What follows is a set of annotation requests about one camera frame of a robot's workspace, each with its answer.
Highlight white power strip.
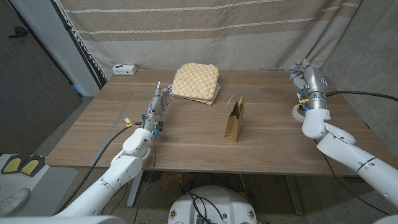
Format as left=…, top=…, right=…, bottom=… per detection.
left=112, top=63, right=139, bottom=76

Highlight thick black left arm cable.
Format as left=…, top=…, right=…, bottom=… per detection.
left=55, top=122, right=144, bottom=215

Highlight white sneaker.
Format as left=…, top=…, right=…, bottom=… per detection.
left=0, top=187, right=31, bottom=218

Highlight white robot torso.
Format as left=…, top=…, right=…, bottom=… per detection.
left=167, top=185, right=258, bottom=224

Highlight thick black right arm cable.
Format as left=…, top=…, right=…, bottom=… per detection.
left=323, top=90, right=398, bottom=103

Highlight dark grey door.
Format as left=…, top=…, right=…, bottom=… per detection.
left=0, top=0, right=83, bottom=155

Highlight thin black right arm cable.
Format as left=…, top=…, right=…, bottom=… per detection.
left=322, top=152, right=391, bottom=216

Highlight brown paper bag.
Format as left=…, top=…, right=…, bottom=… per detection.
left=223, top=95, right=246, bottom=143

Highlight yellow white checkered towel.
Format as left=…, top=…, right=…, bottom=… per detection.
left=169, top=62, right=222, bottom=106

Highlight black torso cable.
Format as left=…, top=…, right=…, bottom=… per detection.
left=186, top=191, right=226, bottom=224

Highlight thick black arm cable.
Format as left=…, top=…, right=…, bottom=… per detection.
left=55, top=122, right=144, bottom=215
left=323, top=90, right=398, bottom=103

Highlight yellow black foot pedal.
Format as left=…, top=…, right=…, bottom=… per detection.
left=19, top=154, right=47, bottom=177
left=1, top=154, right=24, bottom=175

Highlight grey tape line marking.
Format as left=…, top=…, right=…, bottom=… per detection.
left=89, top=91, right=274, bottom=167

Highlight white tape roll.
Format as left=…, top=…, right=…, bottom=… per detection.
left=291, top=103, right=308, bottom=123

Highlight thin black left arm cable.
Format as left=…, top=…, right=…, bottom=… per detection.
left=132, top=136, right=157, bottom=224

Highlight beige striped curtain backdrop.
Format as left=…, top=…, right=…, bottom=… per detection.
left=58, top=0, right=364, bottom=80

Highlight grey yellow handled scissors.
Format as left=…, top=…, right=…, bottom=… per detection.
left=259, top=67, right=295, bottom=72

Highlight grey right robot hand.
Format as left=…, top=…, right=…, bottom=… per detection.
left=289, top=58, right=329, bottom=110

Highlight black curtain edge strip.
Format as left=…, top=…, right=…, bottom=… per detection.
left=51, top=0, right=108, bottom=90

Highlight tan crumpled paper piece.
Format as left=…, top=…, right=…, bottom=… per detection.
left=159, top=172, right=183, bottom=189

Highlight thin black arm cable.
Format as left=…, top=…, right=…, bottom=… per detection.
left=132, top=136, right=157, bottom=224
left=322, top=152, right=391, bottom=216

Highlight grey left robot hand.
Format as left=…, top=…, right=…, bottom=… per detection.
left=141, top=80, right=174, bottom=133

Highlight black door handle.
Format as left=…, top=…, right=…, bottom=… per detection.
left=8, top=26, right=29, bottom=39

